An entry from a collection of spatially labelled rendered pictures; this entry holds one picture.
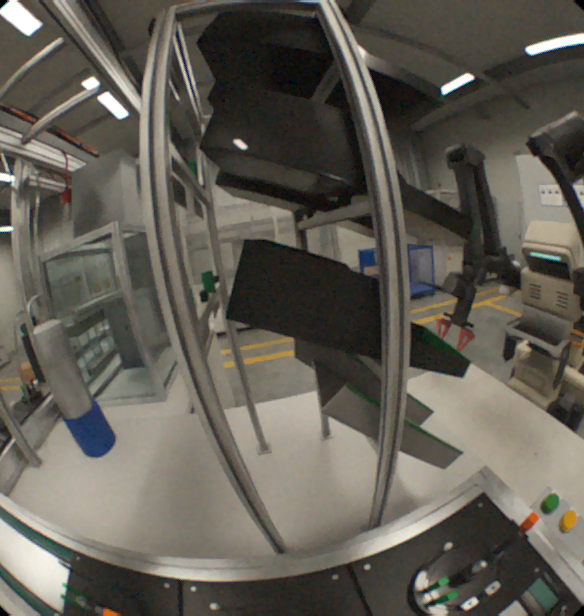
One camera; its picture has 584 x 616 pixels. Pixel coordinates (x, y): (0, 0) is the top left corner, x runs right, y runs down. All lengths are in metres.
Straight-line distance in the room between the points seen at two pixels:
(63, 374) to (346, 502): 0.79
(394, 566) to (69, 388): 0.85
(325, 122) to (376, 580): 0.52
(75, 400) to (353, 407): 0.76
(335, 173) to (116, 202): 1.05
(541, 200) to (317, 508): 3.40
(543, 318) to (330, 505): 0.82
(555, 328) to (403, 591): 0.80
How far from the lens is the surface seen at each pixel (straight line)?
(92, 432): 0.89
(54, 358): 0.82
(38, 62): 0.92
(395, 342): 0.22
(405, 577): 0.41
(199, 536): 0.61
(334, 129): 0.25
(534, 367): 1.05
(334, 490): 0.60
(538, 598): 0.52
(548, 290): 0.94
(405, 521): 0.45
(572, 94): 8.56
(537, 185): 3.47
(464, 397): 0.87
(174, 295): 0.18
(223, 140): 0.25
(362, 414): 0.30
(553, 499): 0.54
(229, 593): 0.43
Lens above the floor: 1.37
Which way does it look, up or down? 15 degrees down
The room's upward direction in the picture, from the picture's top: 9 degrees counter-clockwise
